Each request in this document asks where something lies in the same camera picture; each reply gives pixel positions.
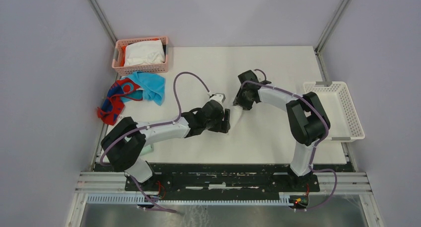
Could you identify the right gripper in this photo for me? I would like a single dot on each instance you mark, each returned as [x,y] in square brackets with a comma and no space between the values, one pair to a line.
[239,99]

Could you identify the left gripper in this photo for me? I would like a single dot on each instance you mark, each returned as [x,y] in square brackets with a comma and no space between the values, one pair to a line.
[223,125]

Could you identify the white towel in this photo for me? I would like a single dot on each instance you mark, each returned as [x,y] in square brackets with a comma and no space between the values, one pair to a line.
[235,115]
[144,53]

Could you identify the red and blue towel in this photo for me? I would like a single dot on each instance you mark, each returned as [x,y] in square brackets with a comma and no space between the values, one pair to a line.
[113,104]

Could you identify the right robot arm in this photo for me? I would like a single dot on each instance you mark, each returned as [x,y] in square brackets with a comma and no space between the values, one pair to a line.
[308,121]

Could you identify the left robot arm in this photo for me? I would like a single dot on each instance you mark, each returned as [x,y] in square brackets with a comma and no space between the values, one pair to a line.
[123,145]

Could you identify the mint green towel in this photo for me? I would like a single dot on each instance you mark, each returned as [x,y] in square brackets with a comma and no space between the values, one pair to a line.
[147,149]

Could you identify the white plastic basket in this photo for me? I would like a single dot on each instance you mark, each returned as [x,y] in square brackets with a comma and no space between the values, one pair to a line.
[339,107]

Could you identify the white towel in basket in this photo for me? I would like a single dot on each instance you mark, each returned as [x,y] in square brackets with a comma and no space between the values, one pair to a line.
[144,53]

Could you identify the pink plastic basket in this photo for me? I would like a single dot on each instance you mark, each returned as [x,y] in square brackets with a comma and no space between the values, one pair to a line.
[119,54]

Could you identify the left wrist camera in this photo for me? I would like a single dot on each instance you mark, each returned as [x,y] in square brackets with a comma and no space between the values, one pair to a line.
[218,97]

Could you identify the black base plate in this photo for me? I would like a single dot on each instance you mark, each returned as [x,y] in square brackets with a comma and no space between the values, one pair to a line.
[226,182]

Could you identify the aluminium frame rails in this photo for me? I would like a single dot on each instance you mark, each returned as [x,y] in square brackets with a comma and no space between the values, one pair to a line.
[342,183]

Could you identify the white slotted cable duct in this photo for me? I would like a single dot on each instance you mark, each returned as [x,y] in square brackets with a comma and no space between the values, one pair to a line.
[139,199]

